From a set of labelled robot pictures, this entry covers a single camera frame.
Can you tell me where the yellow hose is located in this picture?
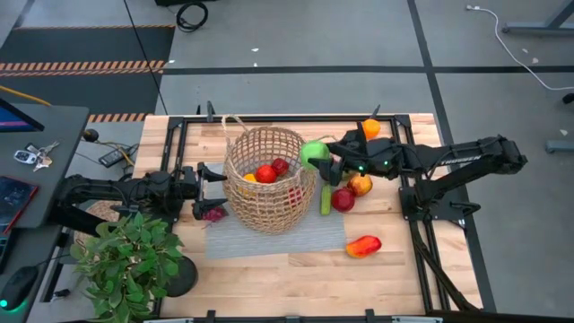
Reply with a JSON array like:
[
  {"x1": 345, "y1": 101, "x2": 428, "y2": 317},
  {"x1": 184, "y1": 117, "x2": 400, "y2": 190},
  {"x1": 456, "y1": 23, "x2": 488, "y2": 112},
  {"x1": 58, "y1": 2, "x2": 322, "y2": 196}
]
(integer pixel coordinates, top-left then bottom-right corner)
[{"x1": 0, "y1": 84, "x2": 53, "y2": 108}]

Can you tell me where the white power cable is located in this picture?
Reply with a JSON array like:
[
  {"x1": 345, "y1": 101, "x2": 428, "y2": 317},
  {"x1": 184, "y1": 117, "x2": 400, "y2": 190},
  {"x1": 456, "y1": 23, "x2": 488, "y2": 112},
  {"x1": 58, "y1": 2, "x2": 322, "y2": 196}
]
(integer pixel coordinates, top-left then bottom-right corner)
[{"x1": 465, "y1": 4, "x2": 574, "y2": 92}]

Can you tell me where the grey woven placemat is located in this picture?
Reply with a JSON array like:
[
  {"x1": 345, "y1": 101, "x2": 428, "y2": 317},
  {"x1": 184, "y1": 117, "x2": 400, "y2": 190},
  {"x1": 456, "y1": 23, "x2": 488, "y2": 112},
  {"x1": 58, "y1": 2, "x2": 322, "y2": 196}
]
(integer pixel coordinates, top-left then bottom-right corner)
[{"x1": 204, "y1": 161, "x2": 349, "y2": 260}]

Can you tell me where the black aluminium table frame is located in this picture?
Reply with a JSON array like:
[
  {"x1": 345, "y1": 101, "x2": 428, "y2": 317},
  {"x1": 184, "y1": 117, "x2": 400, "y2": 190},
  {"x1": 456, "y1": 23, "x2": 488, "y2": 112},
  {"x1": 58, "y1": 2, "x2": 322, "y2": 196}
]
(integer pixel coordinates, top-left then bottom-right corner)
[{"x1": 154, "y1": 112, "x2": 449, "y2": 323}]

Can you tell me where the silver aluminium extrusion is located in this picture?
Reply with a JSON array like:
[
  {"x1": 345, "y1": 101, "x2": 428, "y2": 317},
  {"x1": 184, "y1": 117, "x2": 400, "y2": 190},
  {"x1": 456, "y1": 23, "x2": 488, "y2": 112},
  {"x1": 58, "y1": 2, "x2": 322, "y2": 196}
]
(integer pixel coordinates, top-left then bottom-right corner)
[
  {"x1": 390, "y1": 315, "x2": 444, "y2": 323},
  {"x1": 142, "y1": 316, "x2": 195, "y2": 323}
]

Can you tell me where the green leafy plant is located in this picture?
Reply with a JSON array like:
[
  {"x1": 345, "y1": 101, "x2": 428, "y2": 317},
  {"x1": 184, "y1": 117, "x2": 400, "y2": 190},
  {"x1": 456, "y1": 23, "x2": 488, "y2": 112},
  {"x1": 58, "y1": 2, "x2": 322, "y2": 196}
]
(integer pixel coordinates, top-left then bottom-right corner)
[{"x1": 69, "y1": 211, "x2": 185, "y2": 323}]

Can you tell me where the orange-red apple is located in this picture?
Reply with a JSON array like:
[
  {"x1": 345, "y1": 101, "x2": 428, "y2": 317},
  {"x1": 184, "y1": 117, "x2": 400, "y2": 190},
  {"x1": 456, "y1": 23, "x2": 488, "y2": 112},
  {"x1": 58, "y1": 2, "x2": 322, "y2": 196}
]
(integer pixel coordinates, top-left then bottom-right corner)
[{"x1": 255, "y1": 163, "x2": 278, "y2": 185}]

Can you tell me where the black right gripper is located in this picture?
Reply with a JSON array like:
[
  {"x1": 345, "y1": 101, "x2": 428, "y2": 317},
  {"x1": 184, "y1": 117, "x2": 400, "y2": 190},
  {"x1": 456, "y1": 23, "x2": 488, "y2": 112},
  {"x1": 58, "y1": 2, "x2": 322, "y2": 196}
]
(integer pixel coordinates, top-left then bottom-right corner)
[{"x1": 308, "y1": 134, "x2": 398, "y2": 188}]

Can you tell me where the grey office desk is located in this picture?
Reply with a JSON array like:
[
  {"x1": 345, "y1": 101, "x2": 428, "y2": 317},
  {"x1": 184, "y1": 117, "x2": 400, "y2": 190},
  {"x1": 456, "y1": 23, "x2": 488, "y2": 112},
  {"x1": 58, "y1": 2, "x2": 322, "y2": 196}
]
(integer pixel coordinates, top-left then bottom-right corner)
[{"x1": 0, "y1": 103, "x2": 91, "y2": 323}]

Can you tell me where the round woven coaster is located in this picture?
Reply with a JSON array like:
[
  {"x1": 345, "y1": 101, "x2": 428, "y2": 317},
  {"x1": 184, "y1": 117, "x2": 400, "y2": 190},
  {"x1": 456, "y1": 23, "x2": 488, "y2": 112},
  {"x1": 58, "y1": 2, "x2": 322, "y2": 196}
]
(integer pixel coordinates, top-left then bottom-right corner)
[{"x1": 74, "y1": 199, "x2": 123, "y2": 246}]

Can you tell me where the dark red pomegranate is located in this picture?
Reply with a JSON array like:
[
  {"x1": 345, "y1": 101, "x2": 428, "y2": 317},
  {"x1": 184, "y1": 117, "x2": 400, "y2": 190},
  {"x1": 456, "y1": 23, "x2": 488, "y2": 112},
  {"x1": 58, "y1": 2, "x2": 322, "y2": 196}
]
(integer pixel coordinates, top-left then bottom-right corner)
[{"x1": 330, "y1": 188, "x2": 357, "y2": 214}]

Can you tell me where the black power adapter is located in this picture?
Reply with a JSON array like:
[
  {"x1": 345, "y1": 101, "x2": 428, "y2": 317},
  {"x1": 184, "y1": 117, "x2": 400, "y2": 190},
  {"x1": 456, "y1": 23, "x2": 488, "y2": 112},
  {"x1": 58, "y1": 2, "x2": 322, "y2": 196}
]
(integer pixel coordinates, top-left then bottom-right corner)
[{"x1": 98, "y1": 146, "x2": 132, "y2": 169}]

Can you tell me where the black cable bundle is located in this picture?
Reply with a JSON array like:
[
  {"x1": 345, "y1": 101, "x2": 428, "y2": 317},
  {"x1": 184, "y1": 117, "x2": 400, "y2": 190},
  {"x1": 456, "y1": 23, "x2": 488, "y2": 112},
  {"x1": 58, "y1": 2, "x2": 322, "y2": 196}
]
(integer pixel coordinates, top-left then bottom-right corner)
[{"x1": 410, "y1": 219, "x2": 481, "y2": 313}]

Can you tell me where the black hazard-striped floor mat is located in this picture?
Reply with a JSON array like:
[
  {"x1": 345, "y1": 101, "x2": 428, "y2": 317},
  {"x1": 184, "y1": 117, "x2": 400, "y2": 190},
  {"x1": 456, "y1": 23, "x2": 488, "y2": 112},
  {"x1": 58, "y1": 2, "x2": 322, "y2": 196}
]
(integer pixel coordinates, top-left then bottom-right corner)
[{"x1": 0, "y1": 24, "x2": 177, "y2": 125}]

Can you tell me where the green cucumber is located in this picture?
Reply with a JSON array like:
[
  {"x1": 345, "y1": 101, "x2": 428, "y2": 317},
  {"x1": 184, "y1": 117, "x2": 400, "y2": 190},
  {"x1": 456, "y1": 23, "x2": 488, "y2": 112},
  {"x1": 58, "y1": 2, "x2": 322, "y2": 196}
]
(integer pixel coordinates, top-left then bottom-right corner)
[{"x1": 319, "y1": 183, "x2": 333, "y2": 216}]

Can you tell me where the black computer mouse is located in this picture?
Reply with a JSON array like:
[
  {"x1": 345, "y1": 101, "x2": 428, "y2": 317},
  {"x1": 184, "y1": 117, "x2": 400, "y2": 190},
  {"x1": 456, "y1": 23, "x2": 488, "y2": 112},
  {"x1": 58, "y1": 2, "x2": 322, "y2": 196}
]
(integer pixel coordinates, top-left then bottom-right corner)
[{"x1": 0, "y1": 265, "x2": 39, "y2": 311}]

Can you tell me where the red yellow mango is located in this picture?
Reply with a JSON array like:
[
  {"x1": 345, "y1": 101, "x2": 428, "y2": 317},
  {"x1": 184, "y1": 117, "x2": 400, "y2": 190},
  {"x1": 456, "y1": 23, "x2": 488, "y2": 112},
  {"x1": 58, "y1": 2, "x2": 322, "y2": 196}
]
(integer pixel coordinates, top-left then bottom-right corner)
[{"x1": 344, "y1": 234, "x2": 383, "y2": 259}]

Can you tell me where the black cable coil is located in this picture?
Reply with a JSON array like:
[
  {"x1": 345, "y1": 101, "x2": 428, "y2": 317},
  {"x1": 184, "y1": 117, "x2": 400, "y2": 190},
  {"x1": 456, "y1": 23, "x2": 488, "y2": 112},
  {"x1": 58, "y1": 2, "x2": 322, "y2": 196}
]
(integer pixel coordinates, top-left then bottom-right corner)
[{"x1": 175, "y1": 1, "x2": 210, "y2": 34}]

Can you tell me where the orange fruit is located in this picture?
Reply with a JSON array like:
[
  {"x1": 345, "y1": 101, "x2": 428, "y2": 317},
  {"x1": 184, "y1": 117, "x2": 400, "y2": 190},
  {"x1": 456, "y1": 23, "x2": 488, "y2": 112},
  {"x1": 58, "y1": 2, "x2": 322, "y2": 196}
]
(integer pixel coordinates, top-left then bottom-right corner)
[{"x1": 361, "y1": 118, "x2": 382, "y2": 141}]

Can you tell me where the silver key bunch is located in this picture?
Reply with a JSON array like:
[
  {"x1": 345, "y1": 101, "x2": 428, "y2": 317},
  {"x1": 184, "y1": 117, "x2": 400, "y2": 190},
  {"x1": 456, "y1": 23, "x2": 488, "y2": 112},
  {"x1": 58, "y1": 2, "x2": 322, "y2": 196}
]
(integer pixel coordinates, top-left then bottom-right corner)
[{"x1": 25, "y1": 141, "x2": 61, "y2": 173}]

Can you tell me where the woven wicker basket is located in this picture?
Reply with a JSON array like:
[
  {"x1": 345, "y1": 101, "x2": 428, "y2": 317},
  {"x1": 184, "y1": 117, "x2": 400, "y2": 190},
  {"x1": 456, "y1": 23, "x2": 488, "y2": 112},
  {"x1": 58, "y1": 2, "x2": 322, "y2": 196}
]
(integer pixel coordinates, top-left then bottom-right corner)
[{"x1": 220, "y1": 114, "x2": 338, "y2": 236}]

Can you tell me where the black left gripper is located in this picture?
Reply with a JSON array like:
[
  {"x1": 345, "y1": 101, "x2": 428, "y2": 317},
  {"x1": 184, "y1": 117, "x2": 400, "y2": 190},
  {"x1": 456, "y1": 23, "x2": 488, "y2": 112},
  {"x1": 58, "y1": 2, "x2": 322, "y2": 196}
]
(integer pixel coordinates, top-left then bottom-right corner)
[{"x1": 172, "y1": 161, "x2": 230, "y2": 222}]

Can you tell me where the dark tablet red case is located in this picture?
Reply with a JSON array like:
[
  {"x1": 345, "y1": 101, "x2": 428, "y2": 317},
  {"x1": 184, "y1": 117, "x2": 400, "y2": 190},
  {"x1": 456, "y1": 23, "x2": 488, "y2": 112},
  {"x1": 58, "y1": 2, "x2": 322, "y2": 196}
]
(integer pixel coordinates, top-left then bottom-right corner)
[{"x1": 0, "y1": 175, "x2": 39, "y2": 234}]

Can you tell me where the black plant pot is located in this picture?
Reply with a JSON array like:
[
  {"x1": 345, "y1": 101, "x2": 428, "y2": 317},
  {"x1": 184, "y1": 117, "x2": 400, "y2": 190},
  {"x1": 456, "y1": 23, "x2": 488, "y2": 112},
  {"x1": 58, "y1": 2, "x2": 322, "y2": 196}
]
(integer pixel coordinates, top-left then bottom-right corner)
[{"x1": 163, "y1": 255, "x2": 200, "y2": 299}]

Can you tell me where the green apple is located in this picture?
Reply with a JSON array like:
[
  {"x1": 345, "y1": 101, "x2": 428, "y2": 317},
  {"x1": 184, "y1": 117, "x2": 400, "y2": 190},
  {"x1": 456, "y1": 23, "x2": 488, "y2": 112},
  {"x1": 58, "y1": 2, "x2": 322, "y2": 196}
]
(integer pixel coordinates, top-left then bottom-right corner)
[{"x1": 299, "y1": 139, "x2": 332, "y2": 171}]

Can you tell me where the grey table leg base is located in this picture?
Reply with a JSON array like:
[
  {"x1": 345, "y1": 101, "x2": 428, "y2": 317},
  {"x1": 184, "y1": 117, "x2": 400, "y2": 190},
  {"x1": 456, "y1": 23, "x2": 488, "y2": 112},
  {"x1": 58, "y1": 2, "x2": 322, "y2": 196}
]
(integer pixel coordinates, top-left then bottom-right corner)
[
  {"x1": 544, "y1": 139, "x2": 574, "y2": 154},
  {"x1": 500, "y1": 0, "x2": 574, "y2": 37}
]

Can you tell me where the dark computer monitor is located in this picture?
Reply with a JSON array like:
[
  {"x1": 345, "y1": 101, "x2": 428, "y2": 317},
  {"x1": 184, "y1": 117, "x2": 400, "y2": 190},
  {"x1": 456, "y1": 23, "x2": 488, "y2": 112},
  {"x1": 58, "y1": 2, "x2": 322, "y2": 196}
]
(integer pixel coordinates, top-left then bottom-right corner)
[{"x1": 0, "y1": 97, "x2": 46, "y2": 134}]

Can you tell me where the thin black pole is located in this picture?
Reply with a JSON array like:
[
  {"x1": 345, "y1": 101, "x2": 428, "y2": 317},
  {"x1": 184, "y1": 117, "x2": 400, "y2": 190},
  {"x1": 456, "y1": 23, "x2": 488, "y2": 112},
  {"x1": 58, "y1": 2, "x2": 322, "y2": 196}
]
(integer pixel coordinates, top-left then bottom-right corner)
[{"x1": 122, "y1": 0, "x2": 170, "y2": 117}]

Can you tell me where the red yellow apple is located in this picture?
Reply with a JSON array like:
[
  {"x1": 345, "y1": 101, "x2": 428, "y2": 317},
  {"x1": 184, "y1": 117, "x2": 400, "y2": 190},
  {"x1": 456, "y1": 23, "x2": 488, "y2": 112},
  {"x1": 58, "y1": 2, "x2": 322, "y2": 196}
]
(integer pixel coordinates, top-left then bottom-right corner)
[{"x1": 346, "y1": 173, "x2": 374, "y2": 198}]

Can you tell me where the purple grape bunch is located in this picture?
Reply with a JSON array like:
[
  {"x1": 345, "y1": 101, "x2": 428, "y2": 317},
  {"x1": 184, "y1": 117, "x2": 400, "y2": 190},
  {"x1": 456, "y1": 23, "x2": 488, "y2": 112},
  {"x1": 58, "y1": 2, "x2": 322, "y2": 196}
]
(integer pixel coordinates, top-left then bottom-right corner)
[{"x1": 201, "y1": 205, "x2": 230, "y2": 224}]

